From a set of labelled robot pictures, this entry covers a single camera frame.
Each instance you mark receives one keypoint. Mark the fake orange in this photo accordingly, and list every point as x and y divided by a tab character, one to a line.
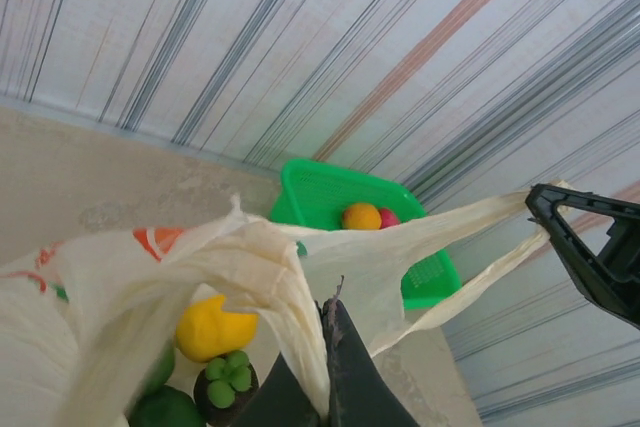
361	217

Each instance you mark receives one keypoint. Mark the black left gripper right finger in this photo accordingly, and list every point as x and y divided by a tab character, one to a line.
360	387

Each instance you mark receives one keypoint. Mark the green plastic basket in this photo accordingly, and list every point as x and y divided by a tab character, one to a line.
325	187

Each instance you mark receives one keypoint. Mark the fake dark mangosteen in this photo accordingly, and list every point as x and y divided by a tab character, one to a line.
227	377

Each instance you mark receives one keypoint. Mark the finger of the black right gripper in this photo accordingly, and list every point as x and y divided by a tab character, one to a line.
590	209
600	277

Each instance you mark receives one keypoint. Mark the cream printed plastic bag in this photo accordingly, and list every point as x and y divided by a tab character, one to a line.
250	257

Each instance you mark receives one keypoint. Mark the fake yellow bell pepper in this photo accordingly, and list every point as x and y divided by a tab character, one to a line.
210	332

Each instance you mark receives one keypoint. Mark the fake pink dragon fruit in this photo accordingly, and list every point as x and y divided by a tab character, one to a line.
391	218

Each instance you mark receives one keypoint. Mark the fake green bell pepper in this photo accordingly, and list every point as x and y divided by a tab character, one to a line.
165	409

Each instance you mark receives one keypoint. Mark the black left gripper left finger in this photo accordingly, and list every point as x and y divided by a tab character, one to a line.
280	404

